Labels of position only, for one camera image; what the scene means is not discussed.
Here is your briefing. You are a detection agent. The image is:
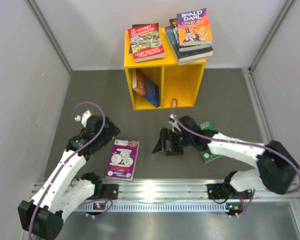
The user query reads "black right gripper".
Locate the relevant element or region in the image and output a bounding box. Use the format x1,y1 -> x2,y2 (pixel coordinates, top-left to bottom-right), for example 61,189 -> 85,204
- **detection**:
153,127 -> 194,156

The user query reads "green red paperback book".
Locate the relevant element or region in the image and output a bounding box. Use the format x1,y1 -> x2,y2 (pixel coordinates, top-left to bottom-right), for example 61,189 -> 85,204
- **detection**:
196,121 -> 225,164

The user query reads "purple white paperback book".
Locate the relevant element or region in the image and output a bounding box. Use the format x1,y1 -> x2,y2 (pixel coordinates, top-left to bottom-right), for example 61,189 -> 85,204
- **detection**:
105,139 -> 140,181

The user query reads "dark orange Edward Tulane book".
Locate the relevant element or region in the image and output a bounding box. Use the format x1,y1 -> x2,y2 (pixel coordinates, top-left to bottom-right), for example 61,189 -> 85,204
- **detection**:
128,22 -> 160,56

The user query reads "dark blue paperback book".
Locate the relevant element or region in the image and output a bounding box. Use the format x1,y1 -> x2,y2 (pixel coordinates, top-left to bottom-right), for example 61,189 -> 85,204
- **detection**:
164,26 -> 214,65

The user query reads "teal paperback book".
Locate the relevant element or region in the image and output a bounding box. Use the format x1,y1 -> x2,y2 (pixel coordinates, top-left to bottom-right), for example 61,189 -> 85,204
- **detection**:
177,57 -> 206,66

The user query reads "red 13-storey treehouse book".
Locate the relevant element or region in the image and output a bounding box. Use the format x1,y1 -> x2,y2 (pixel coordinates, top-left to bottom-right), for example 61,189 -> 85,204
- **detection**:
127,23 -> 166,63

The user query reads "purple Roald Dahl book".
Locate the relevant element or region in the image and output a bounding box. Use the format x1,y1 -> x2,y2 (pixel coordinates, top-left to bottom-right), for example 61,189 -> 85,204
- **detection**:
176,8 -> 213,46

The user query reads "black blue treehouse book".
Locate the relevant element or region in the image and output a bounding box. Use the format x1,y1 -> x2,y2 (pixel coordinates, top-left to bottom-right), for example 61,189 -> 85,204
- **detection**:
169,18 -> 211,52

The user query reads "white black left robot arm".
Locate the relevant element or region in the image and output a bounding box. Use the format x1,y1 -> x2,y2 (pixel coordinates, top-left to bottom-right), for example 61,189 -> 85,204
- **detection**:
17,111 -> 120,240

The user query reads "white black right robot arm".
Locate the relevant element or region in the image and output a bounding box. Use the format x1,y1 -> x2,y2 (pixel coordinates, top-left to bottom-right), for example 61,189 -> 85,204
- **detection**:
152,114 -> 300,199

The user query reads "yellow wooden cubby shelf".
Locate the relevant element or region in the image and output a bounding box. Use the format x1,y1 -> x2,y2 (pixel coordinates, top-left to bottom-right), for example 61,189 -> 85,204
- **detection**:
124,28 -> 206,111

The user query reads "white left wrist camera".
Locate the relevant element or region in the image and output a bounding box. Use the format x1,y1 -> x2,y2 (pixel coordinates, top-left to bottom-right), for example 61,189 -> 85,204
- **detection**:
74,109 -> 92,127

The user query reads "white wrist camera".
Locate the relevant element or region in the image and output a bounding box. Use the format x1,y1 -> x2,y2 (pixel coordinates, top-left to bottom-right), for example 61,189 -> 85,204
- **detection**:
74,109 -> 92,127
168,114 -> 181,133

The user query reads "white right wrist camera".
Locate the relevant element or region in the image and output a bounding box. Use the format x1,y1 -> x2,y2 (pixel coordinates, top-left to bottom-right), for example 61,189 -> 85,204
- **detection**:
168,114 -> 181,133

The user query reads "aluminium mounting rail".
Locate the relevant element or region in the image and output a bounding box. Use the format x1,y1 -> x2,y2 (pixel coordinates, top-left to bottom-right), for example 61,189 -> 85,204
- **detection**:
30,179 -> 300,220

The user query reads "aluminium corner frame post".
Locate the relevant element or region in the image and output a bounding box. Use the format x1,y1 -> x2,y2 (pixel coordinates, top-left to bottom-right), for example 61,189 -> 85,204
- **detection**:
248,0 -> 297,73

